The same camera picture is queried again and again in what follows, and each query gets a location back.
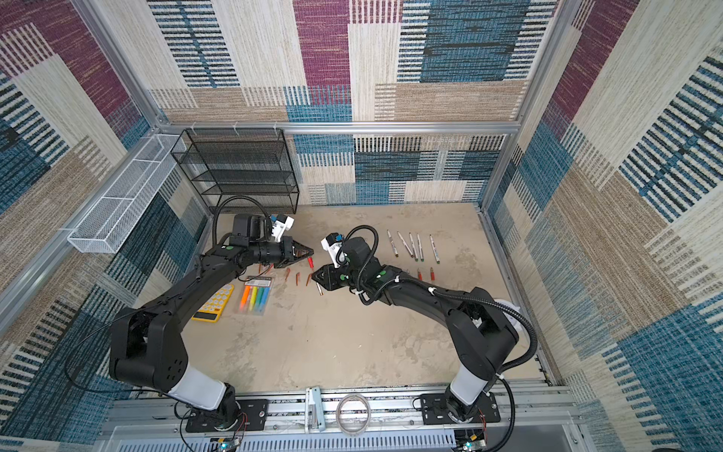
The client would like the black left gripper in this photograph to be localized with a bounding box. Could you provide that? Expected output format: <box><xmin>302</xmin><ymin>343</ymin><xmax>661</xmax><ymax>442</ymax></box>
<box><xmin>251</xmin><ymin>238</ymin><xmax>316</xmax><ymax>269</ymax></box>

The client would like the brown cap marker bottom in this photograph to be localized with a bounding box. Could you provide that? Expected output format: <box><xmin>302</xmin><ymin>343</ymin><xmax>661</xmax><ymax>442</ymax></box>
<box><xmin>397</xmin><ymin>231</ymin><xmax>415</xmax><ymax>260</ymax></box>

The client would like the green cap marker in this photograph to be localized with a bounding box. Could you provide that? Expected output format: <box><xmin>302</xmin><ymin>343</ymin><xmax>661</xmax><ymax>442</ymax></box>
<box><xmin>429</xmin><ymin>235</ymin><xmax>441</xmax><ymax>265</ymax></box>
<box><xmin>409</xmin><ymin>233</ymin><xmax>419</xmax><ymax>262</ymax></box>
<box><xmin>416</xmin><ymin>234</ymin><xmax>425</xmax><ymax>262</ymax></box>

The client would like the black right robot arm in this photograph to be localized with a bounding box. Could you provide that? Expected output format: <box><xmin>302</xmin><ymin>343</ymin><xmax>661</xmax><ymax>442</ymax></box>
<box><xmin>313</xmin><ymin>225</ymin><xmax>538</xmax><ymax>423</ymax></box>

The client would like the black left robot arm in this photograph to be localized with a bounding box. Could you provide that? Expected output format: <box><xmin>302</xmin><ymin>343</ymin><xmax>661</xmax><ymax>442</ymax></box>
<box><xmin>99</xmin><ymin>207</ymin><xmax>314</xmax><ymax>431</ymax></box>

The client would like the highlighter set clear case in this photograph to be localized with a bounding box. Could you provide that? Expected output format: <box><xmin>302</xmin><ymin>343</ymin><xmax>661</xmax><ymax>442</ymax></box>
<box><xmin>237</xmin><ymin>277</ymin><xmax>273</xmax><ymax>316</ymax></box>

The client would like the yellow calculator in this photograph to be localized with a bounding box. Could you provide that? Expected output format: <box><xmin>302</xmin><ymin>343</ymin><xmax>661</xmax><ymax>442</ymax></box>
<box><xmin>191</xmin><ymin>284</ymin><xmax>235</xmax><ymax>323</ymax></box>

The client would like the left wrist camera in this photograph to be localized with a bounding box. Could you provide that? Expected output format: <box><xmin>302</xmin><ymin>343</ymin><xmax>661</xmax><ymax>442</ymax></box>
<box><xmin>270</xmin><ymin>214</ymin><xmax>295</xmax><ymax>243</ymax></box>

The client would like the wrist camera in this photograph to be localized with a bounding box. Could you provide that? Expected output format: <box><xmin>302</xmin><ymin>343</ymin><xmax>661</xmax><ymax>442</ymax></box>
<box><xmin>321</xmin><ymin>233</ymin><xmax>346</xmax><ymax>269</ymax></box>
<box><xmin>270</xmin><ymin>214</ymin><xmax>295</xmax><ymax>243</ymax></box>

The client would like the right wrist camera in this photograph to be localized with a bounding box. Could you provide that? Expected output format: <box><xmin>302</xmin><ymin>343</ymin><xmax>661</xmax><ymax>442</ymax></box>
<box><xmin>321</xmin><ymin>233</ymin><xmax>346</xmax><ymax>269</ymax></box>

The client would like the black wire mesh shelf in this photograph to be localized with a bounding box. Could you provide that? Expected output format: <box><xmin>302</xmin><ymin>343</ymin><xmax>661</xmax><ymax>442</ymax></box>
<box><xmin>171</xmin><ymin>128</ymin><xmax>300</xmax><ymax>214</ymax></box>

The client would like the aluminium rail bracket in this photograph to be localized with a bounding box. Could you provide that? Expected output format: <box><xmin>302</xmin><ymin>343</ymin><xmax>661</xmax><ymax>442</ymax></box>
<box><xmin>304</xmin><ymin>386</ymin><xmax>326</xmax><ymax>433</ymax></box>

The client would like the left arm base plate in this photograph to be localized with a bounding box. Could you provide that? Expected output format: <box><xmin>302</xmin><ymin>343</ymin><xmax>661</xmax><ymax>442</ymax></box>
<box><xmin>184</xmin><ymin>399</ymin><xmax>268</xmax><ymax>433</ymax></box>

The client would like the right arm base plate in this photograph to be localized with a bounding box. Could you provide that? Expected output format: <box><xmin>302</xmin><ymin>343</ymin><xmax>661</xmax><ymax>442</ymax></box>
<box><xmin>416</xmin><ymin>392</ymin><xmax>501</xmax><ymax>425</ymax></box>

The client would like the white wire mesh basket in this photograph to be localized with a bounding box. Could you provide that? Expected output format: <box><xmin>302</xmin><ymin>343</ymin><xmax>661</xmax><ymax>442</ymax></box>
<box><xmin>68</xmin><ymin>134</ymin><xmax>178</xmax><ymax>254</ymax></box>

